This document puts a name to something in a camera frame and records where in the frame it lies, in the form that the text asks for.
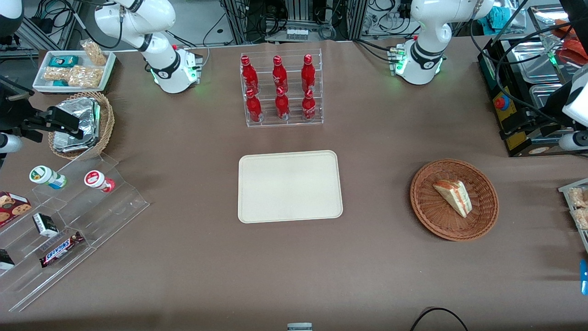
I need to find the triangular sandwich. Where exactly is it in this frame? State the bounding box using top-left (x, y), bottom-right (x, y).
top-left (433, 179), bottom-right (473, 219)

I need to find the tan deep wicker basket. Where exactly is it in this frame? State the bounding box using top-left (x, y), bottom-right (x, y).
top-left (48, 91), bottom-right (115, 161)

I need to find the white rectangular snack tray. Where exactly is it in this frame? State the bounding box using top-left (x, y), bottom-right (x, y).
top-left (32, 50), bottom-right (117, 94)

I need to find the clear tray with snacks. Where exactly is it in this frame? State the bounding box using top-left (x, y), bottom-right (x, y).
top-left (558, 177), bottom-right (588, 254)

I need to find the brown round wicker basket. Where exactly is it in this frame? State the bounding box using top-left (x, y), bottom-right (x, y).
top-left (410, 159), bottom-right (500, 242)

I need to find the beige rectangular tray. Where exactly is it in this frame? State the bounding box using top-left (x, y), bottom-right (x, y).
top-left (237, 150), bottom-right (344, 224)

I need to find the foil wrapped food pack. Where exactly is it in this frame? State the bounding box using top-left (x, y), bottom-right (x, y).
top-left (68, 97), bottom-right (101, 138)
top-left (52, 131), bottom-right (98, 153)

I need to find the stainless steel warmer pan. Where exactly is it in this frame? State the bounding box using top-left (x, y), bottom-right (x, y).
top-left (528, 84), bottom-right (570, 111)
top-left (510, 41), bottom-right (565, 84)

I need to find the small clear bag of crackers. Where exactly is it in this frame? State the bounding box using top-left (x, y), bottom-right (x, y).
top-left (43, 67), bottom-right (70, 83)

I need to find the green lid yogurt bottle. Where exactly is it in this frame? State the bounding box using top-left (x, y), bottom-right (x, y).
top-left (29, 165), bottom-right (68, 190)

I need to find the red lid yogurt bottle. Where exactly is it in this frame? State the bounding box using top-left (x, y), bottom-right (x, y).
top-left (84, 170), bottom-right (116, 193)

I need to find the clear bag of peanuts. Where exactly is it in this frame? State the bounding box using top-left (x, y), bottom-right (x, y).
top-left (80, 39), bottom-right (107, 67)

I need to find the orange fried food piece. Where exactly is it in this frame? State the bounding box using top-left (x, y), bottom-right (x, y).
top-left (558, 39), bottom-right (588, 66)
top-left (553, 18), bottom-right (576, 38)

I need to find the black food warmer cabinet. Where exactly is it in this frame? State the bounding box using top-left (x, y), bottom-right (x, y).
top-left (477, 5), bottom-right (588, 158)

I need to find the clear acrylic stepped shelf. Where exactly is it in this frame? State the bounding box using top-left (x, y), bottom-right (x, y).
top-left (0, 152), bottom-right (150, 314)

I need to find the red cookie box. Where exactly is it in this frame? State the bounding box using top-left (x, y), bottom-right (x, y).
top-left (0, 191), bottom-right (33, 228)

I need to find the small black white carton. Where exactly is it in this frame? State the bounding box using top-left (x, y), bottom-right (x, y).
top-left (32, 213), bottom-right (59, 238)

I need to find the teal cloth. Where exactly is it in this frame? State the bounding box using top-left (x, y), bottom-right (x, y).
top-left (478, 5), bottom-right (518, 31)

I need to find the black panel corner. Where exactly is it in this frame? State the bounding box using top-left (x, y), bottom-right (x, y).
top-left (558, 0), bottom-right (588, 27)

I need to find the snickers chocolate bar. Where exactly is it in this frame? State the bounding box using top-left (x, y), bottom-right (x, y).
top-left (40, 231), bottom-right (85, 268)

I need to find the red cola bottle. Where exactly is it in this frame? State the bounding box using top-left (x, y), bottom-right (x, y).
top-left (245, 88), bottom-right (264, 123)
top-left (275, 86), bottom-right (291, 121)
top-left (241, 55), bottom-right (260, 95)
top-left (301, 54), bottom-right (317, 93)
top-left (301, 89), bottom-right (317, 121)
top-left (272, 55), bottom-right (289, 94)

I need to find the clear acrylic bottle rack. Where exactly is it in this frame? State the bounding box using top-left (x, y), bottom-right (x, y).
top-left (239, 48), bottom-right (324, 129)

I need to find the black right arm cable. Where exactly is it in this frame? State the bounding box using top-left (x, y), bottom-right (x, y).
top-left (73, 0), bottom-right (124, 49)

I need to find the black looped table cable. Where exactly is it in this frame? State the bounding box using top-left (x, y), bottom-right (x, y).
top-left (410, 307), bottom-right (469, 331)

